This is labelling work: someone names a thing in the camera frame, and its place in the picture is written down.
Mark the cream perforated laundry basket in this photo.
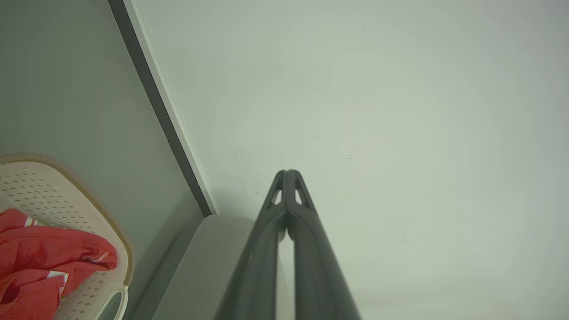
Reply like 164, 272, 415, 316
0, 153, 135, 320

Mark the dark grey skirting board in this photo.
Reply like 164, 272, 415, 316
108, 0, 217, 217

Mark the red garment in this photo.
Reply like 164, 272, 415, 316
0, 208, 118, 320

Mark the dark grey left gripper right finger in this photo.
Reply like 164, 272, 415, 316
287, 169, 361, 320

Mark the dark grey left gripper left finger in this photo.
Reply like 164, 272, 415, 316
216, 170, 288, 320

